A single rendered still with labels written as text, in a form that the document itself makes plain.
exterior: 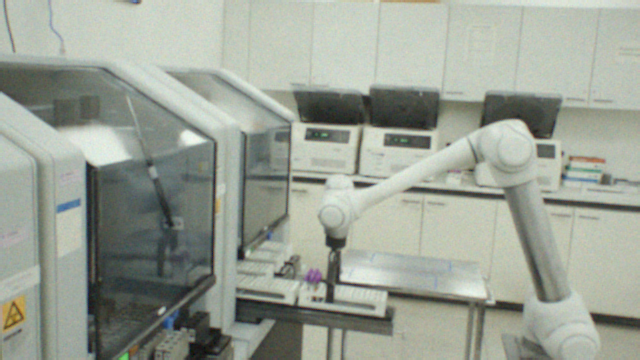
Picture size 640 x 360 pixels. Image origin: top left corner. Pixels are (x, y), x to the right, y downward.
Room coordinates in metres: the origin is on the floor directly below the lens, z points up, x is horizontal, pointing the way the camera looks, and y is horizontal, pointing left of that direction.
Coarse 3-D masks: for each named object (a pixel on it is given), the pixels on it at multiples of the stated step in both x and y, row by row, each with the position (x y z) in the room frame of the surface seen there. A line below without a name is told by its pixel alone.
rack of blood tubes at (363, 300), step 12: (300, 288) 1.92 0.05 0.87; (324, 288) 1.94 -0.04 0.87; (336, 288) 1.94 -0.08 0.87; (348, 288) 1.95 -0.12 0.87; (360, 288) 1.95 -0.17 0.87; (300, 300) 1.90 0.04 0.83; (312, 300) 1.91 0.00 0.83; (324, 300) 1.92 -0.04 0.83; (336, 300) 1.96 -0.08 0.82; (348, 300) 1.87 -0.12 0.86; (360, 300) 1.86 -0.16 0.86; (372, 300) 1.85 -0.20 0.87; (384, 300) 1.86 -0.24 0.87; (372, 312) 1.85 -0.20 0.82; (384, 312) 1.85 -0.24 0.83
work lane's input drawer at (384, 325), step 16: (240, 304) 1.92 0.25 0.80; (256, 304) 1.92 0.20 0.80; (272, 304) 1.91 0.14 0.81; (288, 304) 1.90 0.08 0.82; (288, 320) 1.89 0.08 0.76; (304, 320) 1.88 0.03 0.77; (320, 320) 1.87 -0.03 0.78; (336, 320) 1.86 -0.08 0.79; (352, 320) 1.84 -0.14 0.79; (368, 320) 1.83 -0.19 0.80; (384, 320) 1.83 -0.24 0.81
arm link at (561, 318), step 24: (480, 144) 1.77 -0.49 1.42; (504, 144) 1.61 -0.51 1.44; (528, 144) 1.60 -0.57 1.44; (504, 168) 1.62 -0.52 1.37; (528, 168) 1.64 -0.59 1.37; (504, 192) 1.70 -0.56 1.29; (528, 192) 1.65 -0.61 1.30; (528, 216) 1.65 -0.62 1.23; (528, 240) 1.66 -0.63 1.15; (552, 240) 1.66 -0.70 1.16; (528, 264) 1.68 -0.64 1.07; (552, 264) 1.65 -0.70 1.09; (552, 288) 1.64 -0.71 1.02; (552, 312) 1.63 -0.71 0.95; (576, 312) 1.62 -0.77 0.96; (552, 336) 1.60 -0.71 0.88; (576, 336) 1.57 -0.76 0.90
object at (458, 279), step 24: (360, 264) 2.38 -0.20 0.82; (384, 264) 2.40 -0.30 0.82; (408, 264) 2.42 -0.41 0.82; (432, 264) 2.44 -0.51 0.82; (456, 264) 2.46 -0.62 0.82; (384, 288) 2.14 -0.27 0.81; (408, 288) 2.12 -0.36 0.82; (432, 288) 2.13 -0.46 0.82; (456, 288) 2.15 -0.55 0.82; (480, 288) 2.16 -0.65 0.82; (480, 312) 2.07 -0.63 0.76; (480, 336) 2.07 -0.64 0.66
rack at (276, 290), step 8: (240, 280) 1.98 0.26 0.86; (248, 280) 1.99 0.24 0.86; (256, 280) 1.99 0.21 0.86; (264, 280) 2.00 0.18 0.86; (272, 280) 2.00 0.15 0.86; (280, 280) 2.01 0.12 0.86; (240, 288) 2.00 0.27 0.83; (248, 288) 1.94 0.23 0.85; (256, 288) 1.93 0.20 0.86; (264, 288) 1.92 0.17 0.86; (272, 288) 1.92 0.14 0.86; (280, 288) 1.92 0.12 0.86; (288, 288) 1.93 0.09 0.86; (296, 288) 1.95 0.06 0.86; (240, 296) 1.94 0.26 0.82; (248, 296) 1.94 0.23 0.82; (256, 296) 1.93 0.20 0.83; (264, 296) 1.99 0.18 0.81; (272, 296) 1.99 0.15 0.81; (280, 296) 1.99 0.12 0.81; (288, 296) 1.91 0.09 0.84; (296, 296) 1.95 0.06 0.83
